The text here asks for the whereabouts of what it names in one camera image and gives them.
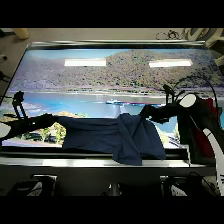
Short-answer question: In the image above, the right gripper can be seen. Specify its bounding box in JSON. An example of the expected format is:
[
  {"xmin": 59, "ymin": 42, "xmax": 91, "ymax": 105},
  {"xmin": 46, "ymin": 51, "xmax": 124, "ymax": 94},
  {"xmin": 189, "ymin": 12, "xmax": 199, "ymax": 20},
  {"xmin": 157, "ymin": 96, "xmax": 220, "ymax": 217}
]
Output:
[{"xmin": 139, "ymin": 103, "xmax": 170, "ymax": 125}]

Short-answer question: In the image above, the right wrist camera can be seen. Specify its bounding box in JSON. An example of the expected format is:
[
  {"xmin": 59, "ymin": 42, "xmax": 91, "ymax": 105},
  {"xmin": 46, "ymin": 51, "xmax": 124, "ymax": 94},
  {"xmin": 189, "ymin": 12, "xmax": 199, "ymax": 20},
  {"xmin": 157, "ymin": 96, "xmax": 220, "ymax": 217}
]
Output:
[{"xmin": 162, "ymin": 83, "xmax": 186, "ymax": 105}]

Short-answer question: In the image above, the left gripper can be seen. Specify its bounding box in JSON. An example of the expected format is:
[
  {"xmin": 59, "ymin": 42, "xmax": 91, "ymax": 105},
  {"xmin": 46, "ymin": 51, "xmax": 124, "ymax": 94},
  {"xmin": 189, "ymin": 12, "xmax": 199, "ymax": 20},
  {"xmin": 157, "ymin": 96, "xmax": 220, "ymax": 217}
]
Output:
[{"xmin": 35, "ymin": 112, "xmax": 59, "ymax": 130}]

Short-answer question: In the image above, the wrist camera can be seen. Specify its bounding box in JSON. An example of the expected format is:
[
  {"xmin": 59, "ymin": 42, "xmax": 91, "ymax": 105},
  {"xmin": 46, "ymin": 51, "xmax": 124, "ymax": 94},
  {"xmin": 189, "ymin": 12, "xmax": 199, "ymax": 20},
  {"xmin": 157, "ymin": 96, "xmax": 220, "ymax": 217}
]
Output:
[
  {"xmin": 11, "ymin": 90, "xmax": 28, "ymax": 118},
  {"xmin": 162, "ymin": 83, "xmax": 186, "ymax": 105}
]

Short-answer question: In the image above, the silver frame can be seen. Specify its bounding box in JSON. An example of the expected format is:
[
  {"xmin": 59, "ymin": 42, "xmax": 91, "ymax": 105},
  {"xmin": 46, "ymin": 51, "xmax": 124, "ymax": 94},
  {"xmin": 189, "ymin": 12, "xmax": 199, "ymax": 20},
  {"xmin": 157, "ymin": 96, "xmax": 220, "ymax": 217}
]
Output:
[{"xmin": 0, "ymin": 145, "xmax": 224, "ymax": 197}]

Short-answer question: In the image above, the navy blue shirt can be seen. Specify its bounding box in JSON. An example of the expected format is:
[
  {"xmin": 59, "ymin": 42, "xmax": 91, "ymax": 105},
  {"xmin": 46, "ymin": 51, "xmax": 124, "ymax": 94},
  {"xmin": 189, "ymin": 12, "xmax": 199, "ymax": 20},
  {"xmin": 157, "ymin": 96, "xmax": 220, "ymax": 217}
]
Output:
[{"xmin": 54, "ymin": 112, "xmax": 168, "ymax": 167}]

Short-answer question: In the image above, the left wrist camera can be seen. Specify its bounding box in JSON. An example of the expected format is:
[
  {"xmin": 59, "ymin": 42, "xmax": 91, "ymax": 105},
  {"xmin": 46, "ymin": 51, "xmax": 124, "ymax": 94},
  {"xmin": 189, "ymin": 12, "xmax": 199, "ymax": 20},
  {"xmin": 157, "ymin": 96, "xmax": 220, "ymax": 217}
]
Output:
[{"xmin": 11, "ymin": 90, "xmax": 28, "ymax": 118}]

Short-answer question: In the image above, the black cable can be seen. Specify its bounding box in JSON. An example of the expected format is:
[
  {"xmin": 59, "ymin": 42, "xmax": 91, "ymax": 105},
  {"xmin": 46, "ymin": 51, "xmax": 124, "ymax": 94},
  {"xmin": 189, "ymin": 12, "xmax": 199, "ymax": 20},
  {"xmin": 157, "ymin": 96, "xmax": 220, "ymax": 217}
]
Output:
[{"xmin": 172, "ymin": 75, "xmax": 220, "ymax": 112}]

